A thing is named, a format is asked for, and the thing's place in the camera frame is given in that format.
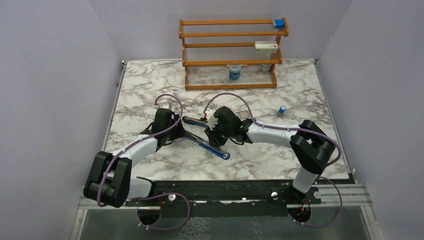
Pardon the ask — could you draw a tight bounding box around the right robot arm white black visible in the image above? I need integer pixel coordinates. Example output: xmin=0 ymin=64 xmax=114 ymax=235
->
xmin=205 ymin=106 xmax=336 ymax=204

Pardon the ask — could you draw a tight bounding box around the white green carton box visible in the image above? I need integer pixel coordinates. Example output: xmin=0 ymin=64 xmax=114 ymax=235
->
xmin=254 ymin=41 xmax=279 ymax=54

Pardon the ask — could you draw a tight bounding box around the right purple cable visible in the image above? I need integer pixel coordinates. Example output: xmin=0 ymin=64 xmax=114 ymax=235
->
xmin=202 ymin=92 xmax=344 ymax=229

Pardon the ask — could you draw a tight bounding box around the blue box on top shelf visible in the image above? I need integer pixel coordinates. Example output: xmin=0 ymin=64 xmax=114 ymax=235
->
xmin=272 ymin=19 xmax=286 ymax=29

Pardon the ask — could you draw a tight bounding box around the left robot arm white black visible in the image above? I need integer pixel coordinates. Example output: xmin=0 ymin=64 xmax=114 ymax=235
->
xmin=83 ymin=108 xmax=185 ymax=208

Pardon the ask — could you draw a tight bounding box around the blue white cup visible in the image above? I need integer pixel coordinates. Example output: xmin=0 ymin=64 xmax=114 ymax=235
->
xmin=228 ymin=64 xmax=242 ymax=80

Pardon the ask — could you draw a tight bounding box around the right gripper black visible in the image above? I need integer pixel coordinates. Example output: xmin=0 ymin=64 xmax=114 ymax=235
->
xmin=204 ymin=119 xmax=233 ymax=149

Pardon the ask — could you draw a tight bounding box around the small blue capped cylinder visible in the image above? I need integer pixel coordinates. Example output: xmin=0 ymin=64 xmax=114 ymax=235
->
xmin=276 ymin=105 xmax=287 ymax=118

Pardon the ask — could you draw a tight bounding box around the purple cable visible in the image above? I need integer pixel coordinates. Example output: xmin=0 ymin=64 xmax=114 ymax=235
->
xmin=202 ymin=92 xmax=344 ymax=229
xmin=96 ymin=94 xmax=191 ymax=232

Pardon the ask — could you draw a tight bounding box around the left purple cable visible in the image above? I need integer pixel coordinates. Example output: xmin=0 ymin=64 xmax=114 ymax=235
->
xmin=96 ymin=94 xmax=191 ymax=232

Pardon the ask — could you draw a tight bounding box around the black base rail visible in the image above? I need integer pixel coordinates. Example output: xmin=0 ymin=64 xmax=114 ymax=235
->
xmin=103 ymin=180 xmax=373 ymax=222

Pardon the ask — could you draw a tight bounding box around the white small jar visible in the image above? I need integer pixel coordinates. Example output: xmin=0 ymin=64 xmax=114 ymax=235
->
xmin=261 ymin=64 xmax=273 ymax=73

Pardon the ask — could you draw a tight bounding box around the blue stapler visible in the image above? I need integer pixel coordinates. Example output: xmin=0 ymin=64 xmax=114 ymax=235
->
xmin=182 ymin=116 xmax=231 ymax=160

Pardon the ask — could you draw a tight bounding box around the orange wooden shelf rack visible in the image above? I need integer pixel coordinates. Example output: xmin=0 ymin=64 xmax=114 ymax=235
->
xmin=178 ymin=17 xmax=290 ymax=91

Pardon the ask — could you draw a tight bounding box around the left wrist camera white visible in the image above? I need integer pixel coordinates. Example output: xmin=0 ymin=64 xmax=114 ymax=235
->
xmin=160 ymin=102 xmax=173 ymax=111

